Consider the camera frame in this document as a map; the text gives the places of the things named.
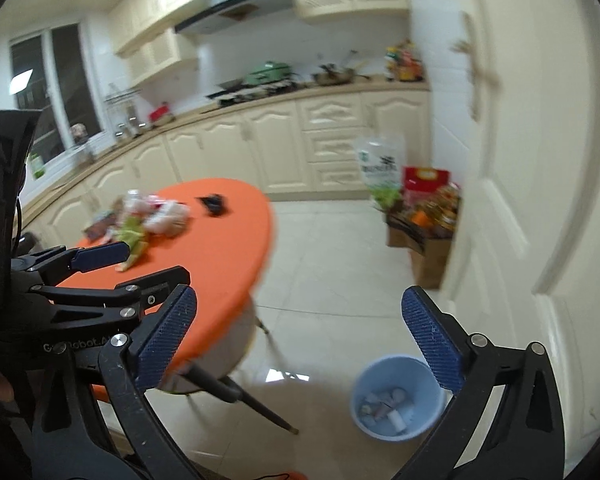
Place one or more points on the cream upper cabinet row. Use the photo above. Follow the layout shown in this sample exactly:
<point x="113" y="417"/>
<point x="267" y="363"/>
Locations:
<point x="180" y="0"/>

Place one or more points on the steel range hood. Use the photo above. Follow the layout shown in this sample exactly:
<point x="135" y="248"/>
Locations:
<point x="230" y="10"/>

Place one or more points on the brown cardboard box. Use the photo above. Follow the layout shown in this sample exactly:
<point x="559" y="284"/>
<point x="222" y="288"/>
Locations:
<point x="430" y="260"/>

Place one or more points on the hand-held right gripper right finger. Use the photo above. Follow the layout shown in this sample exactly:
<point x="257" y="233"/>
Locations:
<point x="432" y="340"/>

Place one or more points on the black gas stove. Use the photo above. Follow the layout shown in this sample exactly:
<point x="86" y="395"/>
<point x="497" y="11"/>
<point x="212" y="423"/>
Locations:
<point x="260" y="92"/>

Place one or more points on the orange round table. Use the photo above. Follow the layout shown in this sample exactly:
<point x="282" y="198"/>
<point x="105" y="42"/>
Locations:
<point x="220" y="260"/>

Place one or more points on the pile of white paper scraps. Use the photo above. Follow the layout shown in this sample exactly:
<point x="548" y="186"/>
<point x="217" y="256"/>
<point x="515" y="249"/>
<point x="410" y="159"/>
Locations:
<point x="387" y="407"/>

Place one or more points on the cream panel door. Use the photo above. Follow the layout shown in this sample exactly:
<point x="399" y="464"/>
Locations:
<point x="530" y="160"/>

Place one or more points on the clear rice bag green print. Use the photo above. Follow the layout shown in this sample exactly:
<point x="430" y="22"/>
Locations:
<point x="380" y="165"/>

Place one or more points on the green cooking pot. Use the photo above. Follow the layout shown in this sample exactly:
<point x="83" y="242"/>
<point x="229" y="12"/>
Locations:
<point x="269" y="72"/>

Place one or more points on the steel pan with utensils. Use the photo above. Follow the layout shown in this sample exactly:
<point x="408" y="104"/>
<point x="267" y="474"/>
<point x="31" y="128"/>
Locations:
<point x="335" y="76"/>

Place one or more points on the black snack packet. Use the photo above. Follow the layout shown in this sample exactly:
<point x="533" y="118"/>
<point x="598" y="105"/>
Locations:
<point x="212" y="204"/>

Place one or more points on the steel sink faucet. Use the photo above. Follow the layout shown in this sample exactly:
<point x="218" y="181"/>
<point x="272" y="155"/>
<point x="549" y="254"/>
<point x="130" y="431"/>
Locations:
<point x="89" y="152"/>

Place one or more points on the cluster of condiment bottles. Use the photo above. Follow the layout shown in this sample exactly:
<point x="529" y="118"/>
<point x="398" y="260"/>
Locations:
<point x="405" y="62"/>

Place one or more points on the white chair with black legs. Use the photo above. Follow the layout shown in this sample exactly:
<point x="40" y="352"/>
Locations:
<point x="230" y="350"/>

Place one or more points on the light blue waste bin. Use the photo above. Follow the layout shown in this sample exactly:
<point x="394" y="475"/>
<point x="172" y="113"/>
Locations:
<point x="367" y="382"/>

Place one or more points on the red kitchen container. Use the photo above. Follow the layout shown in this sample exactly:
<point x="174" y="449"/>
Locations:
<point x="160" y="112"/>

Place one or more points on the small windowsill figure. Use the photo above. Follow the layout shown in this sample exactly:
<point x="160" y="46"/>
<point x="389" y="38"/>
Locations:
<point x="78" y="132"/>

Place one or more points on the red gift box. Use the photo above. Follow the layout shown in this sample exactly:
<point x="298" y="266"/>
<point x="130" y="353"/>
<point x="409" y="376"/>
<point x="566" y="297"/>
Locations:
<point x="425" y="180"/>

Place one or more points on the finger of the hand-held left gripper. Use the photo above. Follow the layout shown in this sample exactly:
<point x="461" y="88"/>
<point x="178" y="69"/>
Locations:
<point x="102" y="255"/>
<point x="152" y="280"/>

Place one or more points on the green detergent bottle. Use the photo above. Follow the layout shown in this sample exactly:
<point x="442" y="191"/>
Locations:
<point x="37" y="166"/>

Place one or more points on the cream base cabinets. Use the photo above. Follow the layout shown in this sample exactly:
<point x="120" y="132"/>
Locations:
<point x="280" y="145"/>

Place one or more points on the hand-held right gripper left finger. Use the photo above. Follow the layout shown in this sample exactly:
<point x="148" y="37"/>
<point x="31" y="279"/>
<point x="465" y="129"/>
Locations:
<point x="167" y="340"/>

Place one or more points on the dark kitchen window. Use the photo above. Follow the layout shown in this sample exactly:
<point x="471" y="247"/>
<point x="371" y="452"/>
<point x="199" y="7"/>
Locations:
<point x="70" y="75"/>

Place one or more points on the grey wok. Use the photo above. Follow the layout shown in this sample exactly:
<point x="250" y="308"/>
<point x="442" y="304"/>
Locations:
<point x="232" y="82"/>

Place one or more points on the wall rack with steel utensils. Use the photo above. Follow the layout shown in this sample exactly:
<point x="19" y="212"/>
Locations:
<point x="125" y="110"/>

